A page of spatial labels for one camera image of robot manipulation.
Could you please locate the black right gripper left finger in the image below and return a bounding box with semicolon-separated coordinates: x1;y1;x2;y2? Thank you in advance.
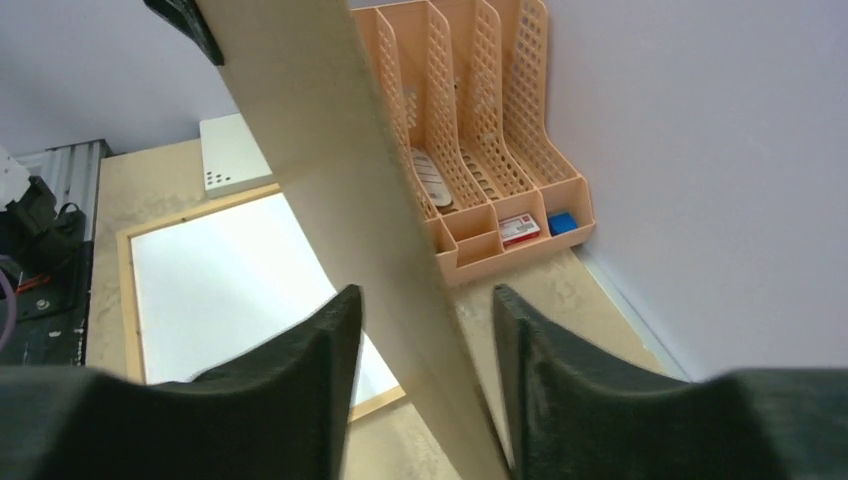
1;285;363;479

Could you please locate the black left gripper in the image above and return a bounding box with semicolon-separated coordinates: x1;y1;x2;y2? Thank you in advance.
143;0;224;66

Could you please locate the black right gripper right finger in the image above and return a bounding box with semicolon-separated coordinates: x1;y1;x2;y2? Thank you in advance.
492;284;847;479

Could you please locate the brown frame backing board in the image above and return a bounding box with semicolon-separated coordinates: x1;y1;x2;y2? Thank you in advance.
198;1;509;479

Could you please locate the wooden picture frame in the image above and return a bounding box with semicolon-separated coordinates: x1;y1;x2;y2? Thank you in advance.
115;183;407;424

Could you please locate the grey booklet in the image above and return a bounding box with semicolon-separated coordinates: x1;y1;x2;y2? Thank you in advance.
199;113;274;199

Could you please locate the blue item in organizer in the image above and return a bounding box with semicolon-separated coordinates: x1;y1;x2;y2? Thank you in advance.
547;211;579;236

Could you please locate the red white item in organizer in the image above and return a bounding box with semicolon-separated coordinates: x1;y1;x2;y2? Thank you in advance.
498;213;541;248

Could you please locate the orange plastic file organizer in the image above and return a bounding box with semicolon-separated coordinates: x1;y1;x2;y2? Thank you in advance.
353;1;596;286

